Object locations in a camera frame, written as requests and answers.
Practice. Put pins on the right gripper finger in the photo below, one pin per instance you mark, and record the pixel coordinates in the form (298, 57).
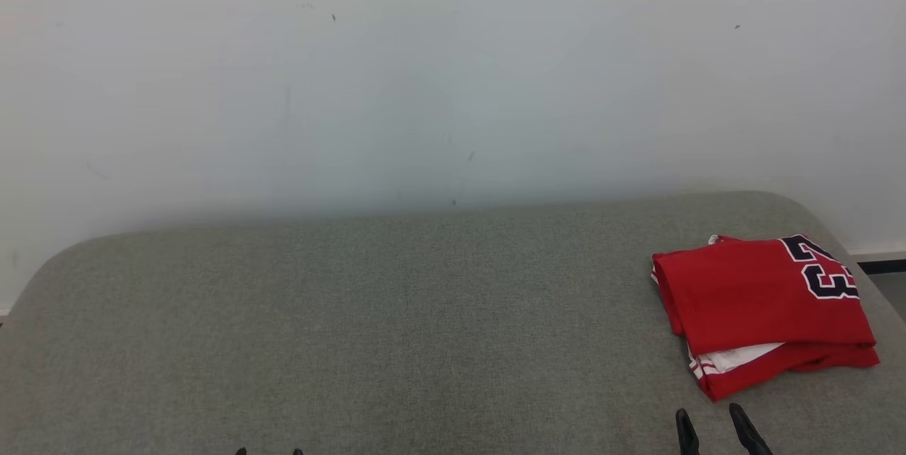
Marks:
(749, 437)
(686, 437)

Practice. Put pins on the red shorts with white stripe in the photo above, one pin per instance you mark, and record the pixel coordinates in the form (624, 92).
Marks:
(778, 375)

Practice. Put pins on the red white basketball jersey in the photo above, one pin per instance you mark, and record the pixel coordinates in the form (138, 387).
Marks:
(743, 292)

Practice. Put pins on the white wall skirting board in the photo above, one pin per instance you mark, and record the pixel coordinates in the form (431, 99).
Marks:
(881, 255)

